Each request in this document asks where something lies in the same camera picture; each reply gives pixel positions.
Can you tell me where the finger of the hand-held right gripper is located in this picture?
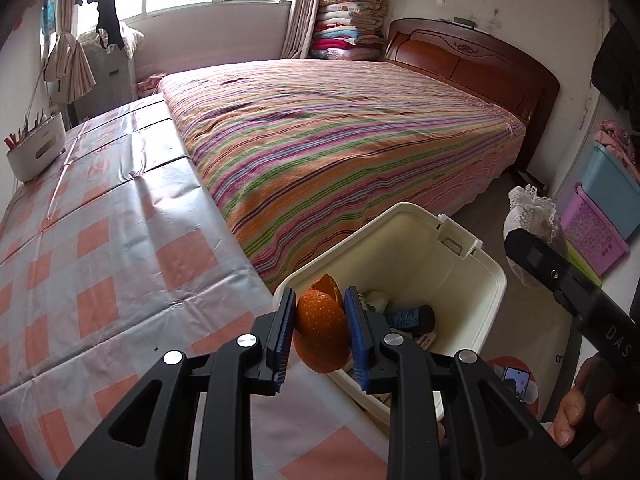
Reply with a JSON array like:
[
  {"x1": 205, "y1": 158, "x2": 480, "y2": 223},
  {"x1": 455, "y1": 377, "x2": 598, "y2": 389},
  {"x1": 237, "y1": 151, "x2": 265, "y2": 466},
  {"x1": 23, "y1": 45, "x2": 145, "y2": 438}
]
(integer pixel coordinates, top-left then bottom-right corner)
[{"x1": 504, "y1": 227, "x2": 601, "y2": 313}]

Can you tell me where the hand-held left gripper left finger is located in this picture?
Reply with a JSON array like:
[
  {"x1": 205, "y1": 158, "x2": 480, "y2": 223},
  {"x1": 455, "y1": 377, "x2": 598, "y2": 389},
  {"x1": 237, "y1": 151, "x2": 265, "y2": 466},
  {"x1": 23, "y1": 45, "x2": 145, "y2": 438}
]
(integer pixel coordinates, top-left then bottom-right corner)
[{"x1": 56, "y1": 286, "x2": 298, "y2": 480}]

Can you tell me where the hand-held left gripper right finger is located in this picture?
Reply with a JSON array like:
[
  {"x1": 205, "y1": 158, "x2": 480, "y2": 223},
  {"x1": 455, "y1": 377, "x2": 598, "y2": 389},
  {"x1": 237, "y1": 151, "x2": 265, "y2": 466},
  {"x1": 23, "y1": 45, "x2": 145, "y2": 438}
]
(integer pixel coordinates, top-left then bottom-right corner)
[{"x1": 344, "y1": 286, "x2": 581, "y2": 480}]

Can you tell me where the orange peel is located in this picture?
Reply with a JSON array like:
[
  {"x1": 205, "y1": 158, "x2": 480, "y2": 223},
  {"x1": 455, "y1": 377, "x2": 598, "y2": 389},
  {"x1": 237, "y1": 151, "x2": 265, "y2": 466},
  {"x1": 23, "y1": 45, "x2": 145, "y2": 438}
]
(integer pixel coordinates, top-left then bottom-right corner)
[{"x1": 292, "y1": 274, "x2": 351, "y2": 375}]

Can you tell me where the white lace pouch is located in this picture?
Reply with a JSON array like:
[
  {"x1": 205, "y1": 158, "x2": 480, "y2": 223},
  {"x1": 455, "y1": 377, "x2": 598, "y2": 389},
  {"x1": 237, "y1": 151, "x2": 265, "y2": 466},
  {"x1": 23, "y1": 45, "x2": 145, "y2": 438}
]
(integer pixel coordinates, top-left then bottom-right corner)
[{"x1": 507, "y1": 185, "x2": 558, "y2": 288}]

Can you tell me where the brown bottle white cap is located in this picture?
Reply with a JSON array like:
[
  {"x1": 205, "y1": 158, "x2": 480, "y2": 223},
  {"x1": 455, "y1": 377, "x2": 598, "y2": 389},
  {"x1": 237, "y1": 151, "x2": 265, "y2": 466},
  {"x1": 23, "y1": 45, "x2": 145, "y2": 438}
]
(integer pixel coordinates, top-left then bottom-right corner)
[{"x1": 385, "y1": 304, "x2": 437, "y2": 336}]

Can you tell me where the cream plastic bin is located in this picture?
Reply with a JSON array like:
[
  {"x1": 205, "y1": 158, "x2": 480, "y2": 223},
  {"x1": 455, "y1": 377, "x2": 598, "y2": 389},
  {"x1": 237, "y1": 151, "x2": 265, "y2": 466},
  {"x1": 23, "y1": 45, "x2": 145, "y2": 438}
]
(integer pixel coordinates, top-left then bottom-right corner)
[{"x1": 273, "y1": 202, "x2": 507, "y2": 436}]

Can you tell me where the person's right hand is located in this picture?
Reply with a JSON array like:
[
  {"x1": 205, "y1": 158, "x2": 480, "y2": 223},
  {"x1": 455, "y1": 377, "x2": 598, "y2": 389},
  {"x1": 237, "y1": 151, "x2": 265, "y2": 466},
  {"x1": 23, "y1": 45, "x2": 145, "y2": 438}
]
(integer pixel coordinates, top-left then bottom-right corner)
[{"x1": 547, "y1": 352, "x2": 640, "y2": 480}]

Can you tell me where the light green tray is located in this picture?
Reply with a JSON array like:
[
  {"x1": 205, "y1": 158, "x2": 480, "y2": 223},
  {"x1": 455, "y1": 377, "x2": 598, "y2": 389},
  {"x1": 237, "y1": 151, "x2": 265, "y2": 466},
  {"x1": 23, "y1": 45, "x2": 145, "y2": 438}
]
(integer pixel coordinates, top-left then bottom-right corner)
[{"x1": 565, "y1": 240, "x2": 603, "y2": 288}]

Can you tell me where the purple plastic basket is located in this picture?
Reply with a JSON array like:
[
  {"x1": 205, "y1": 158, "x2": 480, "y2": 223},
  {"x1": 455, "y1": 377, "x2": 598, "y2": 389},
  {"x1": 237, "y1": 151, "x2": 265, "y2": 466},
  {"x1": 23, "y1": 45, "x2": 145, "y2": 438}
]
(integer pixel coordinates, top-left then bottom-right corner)
[{"x1": 559, "y1": 184, "x2": 631, "y2": 277}]

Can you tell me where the smartphone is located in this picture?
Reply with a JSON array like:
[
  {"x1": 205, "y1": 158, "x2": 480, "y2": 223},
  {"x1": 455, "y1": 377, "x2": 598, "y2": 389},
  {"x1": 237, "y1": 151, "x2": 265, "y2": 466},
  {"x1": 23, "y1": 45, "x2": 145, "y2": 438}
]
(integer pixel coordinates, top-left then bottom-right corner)
[{"x1": 502, "y1": 366, "x2": 531, "y2": 403}]

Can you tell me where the blue storage box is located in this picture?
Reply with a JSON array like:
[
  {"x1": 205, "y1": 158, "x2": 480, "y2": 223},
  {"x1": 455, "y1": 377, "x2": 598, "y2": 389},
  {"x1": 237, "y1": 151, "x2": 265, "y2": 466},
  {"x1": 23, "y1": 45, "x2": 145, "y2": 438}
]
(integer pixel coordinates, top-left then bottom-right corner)
[{"x1": 580, "y1": 140, "x2": 640, "y2": 241}]

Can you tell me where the round floor mat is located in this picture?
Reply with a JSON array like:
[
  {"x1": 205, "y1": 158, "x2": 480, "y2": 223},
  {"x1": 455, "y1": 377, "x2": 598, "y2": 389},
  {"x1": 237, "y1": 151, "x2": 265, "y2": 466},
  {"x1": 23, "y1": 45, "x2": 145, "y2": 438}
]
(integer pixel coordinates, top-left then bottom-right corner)
[{"x1": 484, "y1": 356, "x2": 543, "y2": 418}]

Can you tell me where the pink floral cloth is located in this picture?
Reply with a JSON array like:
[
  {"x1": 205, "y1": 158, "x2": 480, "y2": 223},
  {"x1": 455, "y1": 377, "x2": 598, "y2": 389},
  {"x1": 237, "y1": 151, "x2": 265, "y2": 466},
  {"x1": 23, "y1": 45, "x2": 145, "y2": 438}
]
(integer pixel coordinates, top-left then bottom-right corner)
[{"x1": 594, "y1": 120, "x2": 640, "y2": 181}]

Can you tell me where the dark hanging jacket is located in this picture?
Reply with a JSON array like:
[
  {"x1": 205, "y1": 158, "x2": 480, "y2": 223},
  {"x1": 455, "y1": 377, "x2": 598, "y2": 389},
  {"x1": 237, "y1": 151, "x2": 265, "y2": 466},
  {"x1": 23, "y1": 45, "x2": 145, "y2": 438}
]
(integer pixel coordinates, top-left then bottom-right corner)
[{"x1": 590, "y1": 20, "x2": 640, "y2": 131}]

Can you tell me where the wooden bed headboard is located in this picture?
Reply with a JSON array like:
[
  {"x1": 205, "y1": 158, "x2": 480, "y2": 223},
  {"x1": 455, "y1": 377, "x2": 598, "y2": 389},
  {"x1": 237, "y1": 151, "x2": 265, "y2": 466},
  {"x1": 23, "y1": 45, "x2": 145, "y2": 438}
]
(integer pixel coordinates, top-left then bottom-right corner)
[{"x1": 382, "y1": 18, "x2": 561, "y2": 171}]

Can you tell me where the pink box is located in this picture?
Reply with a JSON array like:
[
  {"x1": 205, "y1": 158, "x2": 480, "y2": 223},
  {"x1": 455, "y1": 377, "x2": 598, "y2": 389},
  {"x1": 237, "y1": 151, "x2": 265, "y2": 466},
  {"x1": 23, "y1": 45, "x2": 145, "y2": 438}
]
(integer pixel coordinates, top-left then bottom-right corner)
[{"x1": 136, "y1": 73, "x2": 167, "y2": 97}]

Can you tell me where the stack of folded quilts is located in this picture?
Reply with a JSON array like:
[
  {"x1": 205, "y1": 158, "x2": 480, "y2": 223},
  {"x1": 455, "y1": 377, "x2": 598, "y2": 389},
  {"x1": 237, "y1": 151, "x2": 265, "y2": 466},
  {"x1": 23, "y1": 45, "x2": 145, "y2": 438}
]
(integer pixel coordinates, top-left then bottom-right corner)
[{"x1": 310, "y1": 0, "x2": 390, "y2": 61}]

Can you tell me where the white round container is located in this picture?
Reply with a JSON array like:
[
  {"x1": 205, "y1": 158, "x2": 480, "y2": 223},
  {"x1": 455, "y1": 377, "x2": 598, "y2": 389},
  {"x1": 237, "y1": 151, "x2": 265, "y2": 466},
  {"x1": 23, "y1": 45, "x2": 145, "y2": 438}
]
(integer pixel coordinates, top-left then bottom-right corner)
[{"x1": 6, "y1": 112, "x2": 67, "y2": 182}]

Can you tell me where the grey ribbed cabinet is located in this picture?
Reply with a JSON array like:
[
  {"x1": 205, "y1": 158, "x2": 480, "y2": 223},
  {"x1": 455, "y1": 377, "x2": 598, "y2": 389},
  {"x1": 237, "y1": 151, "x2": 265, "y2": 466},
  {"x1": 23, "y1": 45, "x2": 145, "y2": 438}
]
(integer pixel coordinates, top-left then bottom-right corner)
[{"x1": 74, "y1": 42, "x2": 137, "y2": 121}]

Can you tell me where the beige striped curtain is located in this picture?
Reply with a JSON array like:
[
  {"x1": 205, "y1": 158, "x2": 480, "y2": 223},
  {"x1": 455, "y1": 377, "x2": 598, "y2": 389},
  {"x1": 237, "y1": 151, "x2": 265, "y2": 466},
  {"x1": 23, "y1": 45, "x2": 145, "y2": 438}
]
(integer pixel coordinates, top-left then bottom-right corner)
[{"x1": 280, "y1": 0, "x2": 323, "y2": 60}]

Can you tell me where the bundle of pens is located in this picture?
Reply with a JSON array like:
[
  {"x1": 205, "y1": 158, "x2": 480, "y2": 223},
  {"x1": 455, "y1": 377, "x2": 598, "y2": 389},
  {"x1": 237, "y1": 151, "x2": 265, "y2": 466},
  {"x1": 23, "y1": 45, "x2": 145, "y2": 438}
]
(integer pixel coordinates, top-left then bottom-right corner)
[{"x1": 4, "y1": 112, "x2": 48, "y2": 150}]

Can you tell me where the white frilly cloth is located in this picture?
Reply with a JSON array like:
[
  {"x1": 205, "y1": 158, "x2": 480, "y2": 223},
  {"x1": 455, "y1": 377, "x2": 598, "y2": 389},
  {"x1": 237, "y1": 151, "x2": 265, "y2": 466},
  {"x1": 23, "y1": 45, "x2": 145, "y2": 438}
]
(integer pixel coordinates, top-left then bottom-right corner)
[{"x1": 77, "y1": 22, "x2": 146, "y2": 59}]

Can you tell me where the tied striped curtain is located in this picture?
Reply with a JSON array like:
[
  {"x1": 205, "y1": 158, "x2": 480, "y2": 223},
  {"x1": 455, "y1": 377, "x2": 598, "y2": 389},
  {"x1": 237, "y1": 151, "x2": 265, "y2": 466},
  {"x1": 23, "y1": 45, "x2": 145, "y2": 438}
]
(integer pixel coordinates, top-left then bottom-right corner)
[{"x1": 42, "y1": 0, "x2": 97, "y2": 106}]

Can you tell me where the black hanging garment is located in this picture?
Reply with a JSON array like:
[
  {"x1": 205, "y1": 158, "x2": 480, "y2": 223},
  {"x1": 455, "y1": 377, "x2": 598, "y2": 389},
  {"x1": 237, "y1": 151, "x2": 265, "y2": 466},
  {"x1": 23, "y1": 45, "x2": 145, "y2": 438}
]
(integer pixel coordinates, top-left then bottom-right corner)
[{"x1": 95, "y1": 0, "x2": 126, "y2": 51}]

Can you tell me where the blue wall hanging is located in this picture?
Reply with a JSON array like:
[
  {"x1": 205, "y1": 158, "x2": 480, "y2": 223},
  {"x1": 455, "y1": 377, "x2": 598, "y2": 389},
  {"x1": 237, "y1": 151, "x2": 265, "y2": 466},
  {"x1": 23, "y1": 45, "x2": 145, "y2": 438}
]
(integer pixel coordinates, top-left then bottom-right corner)
[{"x1": 42, "y1": 0, "x2": 63, "y2": 48}]

